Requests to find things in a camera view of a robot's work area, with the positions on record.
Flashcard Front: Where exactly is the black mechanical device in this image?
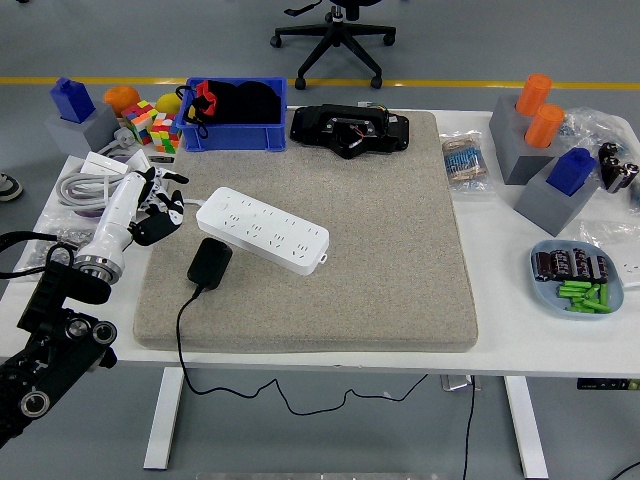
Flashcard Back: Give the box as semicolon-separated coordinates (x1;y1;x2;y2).
289;103;411;161

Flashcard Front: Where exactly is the yellow ball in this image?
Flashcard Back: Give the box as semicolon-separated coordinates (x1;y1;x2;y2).
154;92;182;116

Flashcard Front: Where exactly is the black plug with cord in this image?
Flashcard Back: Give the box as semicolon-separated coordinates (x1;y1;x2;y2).
174;237;430;417

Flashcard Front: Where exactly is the white power strip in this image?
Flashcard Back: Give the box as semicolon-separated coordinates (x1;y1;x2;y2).
195;186;331;277

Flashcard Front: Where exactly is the black table control panel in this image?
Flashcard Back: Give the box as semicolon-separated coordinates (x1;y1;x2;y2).
576;378;640;392

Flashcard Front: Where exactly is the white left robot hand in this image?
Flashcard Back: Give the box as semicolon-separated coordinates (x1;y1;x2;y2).
79;167;190;262

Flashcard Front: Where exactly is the blue plastic block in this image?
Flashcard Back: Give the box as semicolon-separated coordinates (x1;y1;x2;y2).
545;147;598;197
49;77;97;124

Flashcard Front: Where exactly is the clear bag of resistors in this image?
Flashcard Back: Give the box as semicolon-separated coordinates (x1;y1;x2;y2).
438;130;497;195

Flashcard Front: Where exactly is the grey coiled power cable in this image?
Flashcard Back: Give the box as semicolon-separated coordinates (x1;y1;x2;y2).
54;126;205;221

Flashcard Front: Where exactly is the orange ball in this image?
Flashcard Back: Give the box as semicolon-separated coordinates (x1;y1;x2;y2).
103;85;141;119

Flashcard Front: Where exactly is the colourful puzzle cube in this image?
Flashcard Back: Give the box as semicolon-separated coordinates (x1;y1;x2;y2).
148;112;182;154
120;99;159;146

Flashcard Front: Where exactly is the blue plastic bin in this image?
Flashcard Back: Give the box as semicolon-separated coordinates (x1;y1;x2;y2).
178;76;289;153

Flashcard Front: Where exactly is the light blue plate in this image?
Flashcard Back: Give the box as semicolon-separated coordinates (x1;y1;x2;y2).
529;239;626;321

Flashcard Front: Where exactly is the black hanging cable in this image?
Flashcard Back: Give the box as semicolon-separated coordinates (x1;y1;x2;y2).
460;377;477;480

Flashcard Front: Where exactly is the white flat box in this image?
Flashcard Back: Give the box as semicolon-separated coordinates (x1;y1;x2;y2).
79;151;132;177

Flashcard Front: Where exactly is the white card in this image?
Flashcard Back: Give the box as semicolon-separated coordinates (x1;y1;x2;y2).
112;149;154;176

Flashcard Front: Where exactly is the clear bag of screws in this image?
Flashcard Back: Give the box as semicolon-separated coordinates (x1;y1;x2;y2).
12;212;101;281

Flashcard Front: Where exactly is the orange cylinder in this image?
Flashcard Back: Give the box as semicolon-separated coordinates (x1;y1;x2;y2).
523;103;566;149
514;73;553;117

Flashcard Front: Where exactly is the grey metal bracket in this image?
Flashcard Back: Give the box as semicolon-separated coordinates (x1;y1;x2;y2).
439;373;482;392

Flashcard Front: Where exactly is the clear plastic bag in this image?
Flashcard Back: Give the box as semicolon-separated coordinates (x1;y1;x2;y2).
579;219;640;251

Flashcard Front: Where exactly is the grey-brown mat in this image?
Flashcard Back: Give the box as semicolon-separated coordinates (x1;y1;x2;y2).
132;110;479;354

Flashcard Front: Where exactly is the black office chair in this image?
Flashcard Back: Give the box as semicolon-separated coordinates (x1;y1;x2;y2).
269;0;397;91

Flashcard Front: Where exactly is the grey single-slot holder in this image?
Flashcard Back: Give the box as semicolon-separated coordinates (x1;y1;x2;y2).
513;157;601;237
43;102;121;160

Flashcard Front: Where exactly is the white table leg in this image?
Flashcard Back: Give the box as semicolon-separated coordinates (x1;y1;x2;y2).
143;367;186;471
503;375;550;480

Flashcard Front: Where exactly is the black pouch with red trim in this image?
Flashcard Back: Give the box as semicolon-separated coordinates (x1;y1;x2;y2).
174;78;282;140

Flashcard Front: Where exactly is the clear bag of hardware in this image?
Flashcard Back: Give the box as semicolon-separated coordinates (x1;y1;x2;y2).
557;107;634;156

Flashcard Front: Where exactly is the grey two-slot holder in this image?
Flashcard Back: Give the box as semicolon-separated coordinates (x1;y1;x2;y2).
488;93;566;186

